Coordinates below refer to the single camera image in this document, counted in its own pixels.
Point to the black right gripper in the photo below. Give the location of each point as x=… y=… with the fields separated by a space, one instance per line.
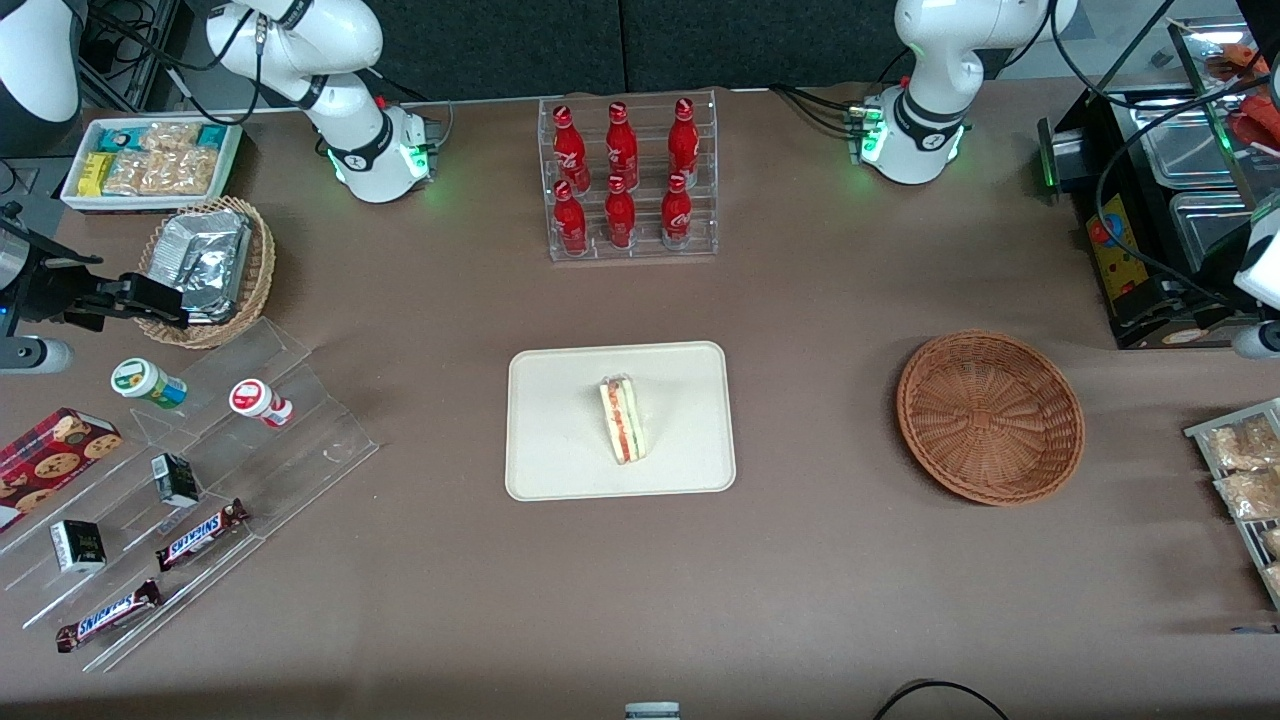
x=52 y=288

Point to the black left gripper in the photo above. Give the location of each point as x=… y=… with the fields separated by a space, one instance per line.
x=1223 y=267

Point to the triangular sandwich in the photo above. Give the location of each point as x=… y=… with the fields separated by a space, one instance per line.
x=625 y=425

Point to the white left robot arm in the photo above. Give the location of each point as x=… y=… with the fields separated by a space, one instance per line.
x=930 y=60

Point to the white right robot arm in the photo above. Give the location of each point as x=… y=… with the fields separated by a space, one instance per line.
x=350 y=150

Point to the white snack tray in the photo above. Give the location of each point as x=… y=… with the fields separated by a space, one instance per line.
x=70 y=190

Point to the light wicker basket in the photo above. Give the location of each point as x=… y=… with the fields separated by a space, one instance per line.
x=255 y=270

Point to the grey snack display tray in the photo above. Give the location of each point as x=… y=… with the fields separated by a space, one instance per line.
x=1200 y=432

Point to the brown wicker basket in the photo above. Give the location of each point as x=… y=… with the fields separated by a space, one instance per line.
x=990 y=420

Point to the cream plastic serving tray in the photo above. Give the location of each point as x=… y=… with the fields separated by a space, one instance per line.
x=560 y=430

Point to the steel food pan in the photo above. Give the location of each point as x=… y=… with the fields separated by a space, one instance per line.
x=1200 y=225
x=1180 y=145

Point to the green lid yogurt cup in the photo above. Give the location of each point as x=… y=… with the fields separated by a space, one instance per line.
x=140 y=380

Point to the black food warmer appliance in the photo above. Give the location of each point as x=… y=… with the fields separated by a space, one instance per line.
x=1115 y=250

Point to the foil wrapped package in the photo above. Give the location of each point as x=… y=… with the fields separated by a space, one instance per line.
x=210 y=313
x=205 y=262

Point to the clear bagged snack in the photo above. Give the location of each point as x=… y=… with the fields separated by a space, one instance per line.
x=1250 y=493
x=1240 y=445
x=170 y=135
x=185 y=172
x=132 y=175
x=1273 y=542

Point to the yellow snack packet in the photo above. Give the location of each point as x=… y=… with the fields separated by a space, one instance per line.
x=97 y=173

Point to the teal snack packet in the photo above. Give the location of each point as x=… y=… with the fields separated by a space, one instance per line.
x=118 y=137
x=211 y=136

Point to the red lid yogurt cup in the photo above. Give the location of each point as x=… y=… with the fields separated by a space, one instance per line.
x=255 y=400

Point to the red fried food piece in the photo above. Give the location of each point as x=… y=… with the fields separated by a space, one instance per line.
x=1255 y=125
x=1240 y=62

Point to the red plaid cookie box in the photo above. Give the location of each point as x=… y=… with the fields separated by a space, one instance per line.
x=50 y=465

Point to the black box with green light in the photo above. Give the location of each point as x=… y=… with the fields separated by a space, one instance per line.
x=1068 y=155

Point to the black drink carton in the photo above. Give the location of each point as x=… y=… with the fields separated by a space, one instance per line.
x=78 y=546
x=176 y=482

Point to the clear acrylic tiered shelf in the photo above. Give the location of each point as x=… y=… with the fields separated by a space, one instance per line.
x=300 y=440

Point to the Snickers chocolate bar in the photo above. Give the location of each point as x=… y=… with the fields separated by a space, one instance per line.
x=108 y=615
x=200 y=535

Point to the red cola bottle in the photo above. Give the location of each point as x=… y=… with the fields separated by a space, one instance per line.
x=621 y=145
x=570 y=220
x=620 y=215
x=683 y=140
x=568 y=145
x=677 y=212

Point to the clear acrylic bottle rack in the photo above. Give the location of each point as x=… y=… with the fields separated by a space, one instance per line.
x=645 y=255

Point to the small grey white device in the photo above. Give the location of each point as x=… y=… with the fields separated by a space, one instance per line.
x=652 y=711

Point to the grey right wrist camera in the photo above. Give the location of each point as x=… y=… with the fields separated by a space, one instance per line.
x=35 y=356

